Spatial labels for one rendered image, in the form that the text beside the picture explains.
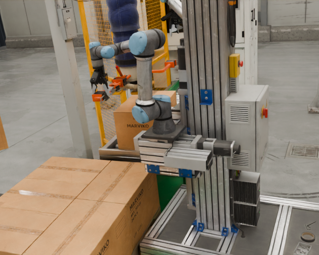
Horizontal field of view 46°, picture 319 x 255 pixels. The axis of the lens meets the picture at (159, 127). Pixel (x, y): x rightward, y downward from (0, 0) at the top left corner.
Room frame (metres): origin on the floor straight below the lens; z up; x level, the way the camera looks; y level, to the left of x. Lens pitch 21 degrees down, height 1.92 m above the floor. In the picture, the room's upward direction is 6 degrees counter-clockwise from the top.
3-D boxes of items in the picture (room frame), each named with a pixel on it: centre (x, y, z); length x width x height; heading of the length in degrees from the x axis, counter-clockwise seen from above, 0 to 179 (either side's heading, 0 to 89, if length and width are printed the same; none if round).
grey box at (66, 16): (3.89, 0.81, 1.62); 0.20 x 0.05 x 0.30; 159
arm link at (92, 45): (2.43, 0.36, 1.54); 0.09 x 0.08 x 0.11; 42
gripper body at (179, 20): (2.95, -0.21, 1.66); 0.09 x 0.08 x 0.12; 64
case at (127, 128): (3.17, 0.09, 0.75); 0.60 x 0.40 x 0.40; 162
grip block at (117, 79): (2.76, 0.27, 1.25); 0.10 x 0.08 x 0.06; 72
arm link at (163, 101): (2.20, -0.02, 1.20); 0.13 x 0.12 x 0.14; 132
